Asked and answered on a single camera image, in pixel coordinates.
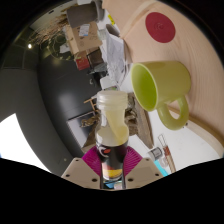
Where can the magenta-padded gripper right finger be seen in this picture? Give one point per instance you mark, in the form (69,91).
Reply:
(145,171)

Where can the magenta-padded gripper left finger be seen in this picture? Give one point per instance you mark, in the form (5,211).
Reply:
(79,171)

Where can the clear drink bottle dark label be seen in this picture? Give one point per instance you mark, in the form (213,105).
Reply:
(111,146)

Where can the small white-lidded jar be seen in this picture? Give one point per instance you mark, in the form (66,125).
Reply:
(155,153)

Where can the packaged wooden paintbrush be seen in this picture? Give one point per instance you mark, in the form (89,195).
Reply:
(167,155)

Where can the large ceiling light panel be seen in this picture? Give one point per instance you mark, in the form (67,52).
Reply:
(16,143)

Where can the lime green mug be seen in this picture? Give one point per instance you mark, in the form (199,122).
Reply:
(170,83)

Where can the red box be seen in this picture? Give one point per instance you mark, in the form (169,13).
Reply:
(82,64)

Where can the spread newspaper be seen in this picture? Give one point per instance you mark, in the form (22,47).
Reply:
(116,56)

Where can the brown cardboard box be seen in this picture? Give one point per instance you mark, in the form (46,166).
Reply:
(83,38)

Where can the round ceiling spotlight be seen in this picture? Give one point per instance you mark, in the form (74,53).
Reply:
(30,46)

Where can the flat round red coaster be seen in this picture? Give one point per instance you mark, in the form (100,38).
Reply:
(160,27)

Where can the small yellow tag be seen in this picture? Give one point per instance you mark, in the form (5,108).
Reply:
(111,19)

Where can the black wall screen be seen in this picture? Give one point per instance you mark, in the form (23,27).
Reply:
(78,128)

